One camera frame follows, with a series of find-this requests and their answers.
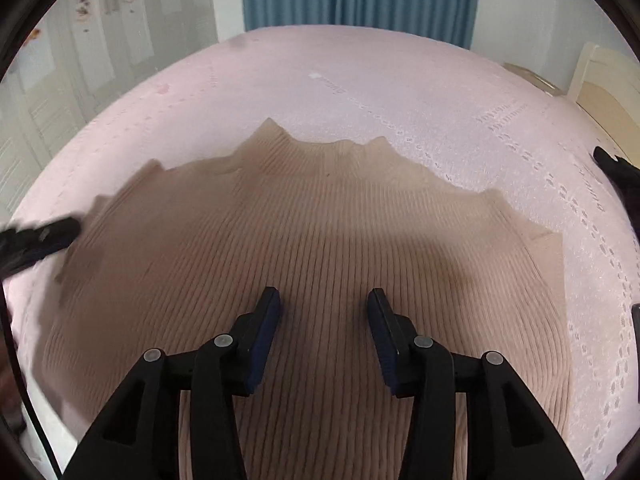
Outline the beige knit sweater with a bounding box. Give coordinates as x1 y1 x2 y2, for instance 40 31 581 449
40 121 572 479

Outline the black smartphone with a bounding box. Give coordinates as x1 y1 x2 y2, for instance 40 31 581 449
631 304 640 361

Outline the white wardrobe with red decals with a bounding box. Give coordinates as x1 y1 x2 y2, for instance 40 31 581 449
1 0 218 221

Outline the black puffer jacket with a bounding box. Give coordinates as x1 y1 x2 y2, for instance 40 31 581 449
592 146 640 238

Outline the pink patterned bed sheet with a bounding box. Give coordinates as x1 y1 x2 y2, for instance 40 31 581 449
13 26 639 479

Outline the cream wooden headboard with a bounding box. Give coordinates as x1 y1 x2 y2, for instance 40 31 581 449
567 42 640 166

